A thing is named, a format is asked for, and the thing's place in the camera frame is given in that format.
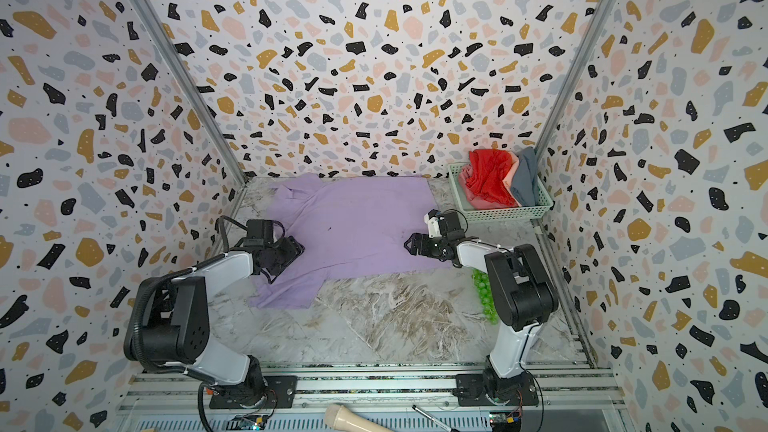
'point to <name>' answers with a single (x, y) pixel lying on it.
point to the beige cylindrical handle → (339, 418)
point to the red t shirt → (485, 178)
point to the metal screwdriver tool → (434, 419)
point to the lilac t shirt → (347, 227)
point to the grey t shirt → (525, 183)
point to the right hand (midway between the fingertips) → (410, 239)
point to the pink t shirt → (478, 203)
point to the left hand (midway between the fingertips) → (298, 247)
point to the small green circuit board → (247, 423)
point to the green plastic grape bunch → (485, 292)
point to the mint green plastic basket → (542, 203)
